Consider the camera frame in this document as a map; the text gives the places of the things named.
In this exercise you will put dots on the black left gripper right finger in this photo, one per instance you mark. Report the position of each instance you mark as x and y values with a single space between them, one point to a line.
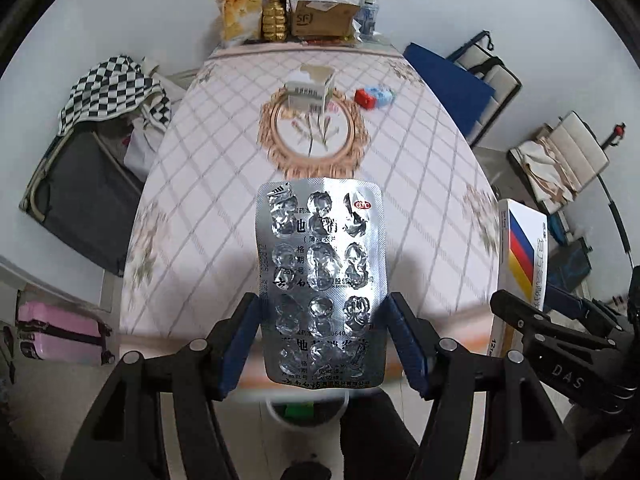
523 436

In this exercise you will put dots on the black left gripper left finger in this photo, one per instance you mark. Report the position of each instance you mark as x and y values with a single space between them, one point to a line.
122 435

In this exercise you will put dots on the white box with striped flag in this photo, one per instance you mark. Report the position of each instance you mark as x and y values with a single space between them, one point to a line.
523 252

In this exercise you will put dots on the white round trash bin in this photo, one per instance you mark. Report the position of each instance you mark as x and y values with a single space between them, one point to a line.
307 411

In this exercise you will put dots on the black blue weight bench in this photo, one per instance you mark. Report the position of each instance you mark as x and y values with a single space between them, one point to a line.
569 266

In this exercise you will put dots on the pink suitcase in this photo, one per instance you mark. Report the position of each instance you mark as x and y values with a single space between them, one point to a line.
51 333

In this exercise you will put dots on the chair with beige cloth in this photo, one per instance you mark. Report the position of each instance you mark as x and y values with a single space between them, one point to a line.
559 162

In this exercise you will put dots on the dark folding chair left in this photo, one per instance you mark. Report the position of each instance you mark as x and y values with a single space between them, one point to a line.
82 194

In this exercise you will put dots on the checkered black white cloth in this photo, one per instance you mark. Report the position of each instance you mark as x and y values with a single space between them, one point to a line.
113 88

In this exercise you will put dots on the patterned tablecloth dining table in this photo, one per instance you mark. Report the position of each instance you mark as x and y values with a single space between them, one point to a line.
193 252

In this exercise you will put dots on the red blue small box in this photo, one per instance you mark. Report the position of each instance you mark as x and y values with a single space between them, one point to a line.
374 97

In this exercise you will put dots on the white green medicine box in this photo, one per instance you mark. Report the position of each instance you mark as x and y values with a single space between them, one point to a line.
309 88

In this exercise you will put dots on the gold foil chocolates box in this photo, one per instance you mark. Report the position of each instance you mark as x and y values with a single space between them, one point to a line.
274 21

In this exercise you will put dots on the plastic water bottle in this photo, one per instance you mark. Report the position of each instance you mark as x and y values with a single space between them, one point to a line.
367 18

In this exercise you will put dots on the cardboard shipping box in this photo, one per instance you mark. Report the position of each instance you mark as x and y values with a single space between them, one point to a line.
322 18

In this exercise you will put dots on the yellow snack bag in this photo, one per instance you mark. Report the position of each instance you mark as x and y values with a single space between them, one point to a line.
241 21

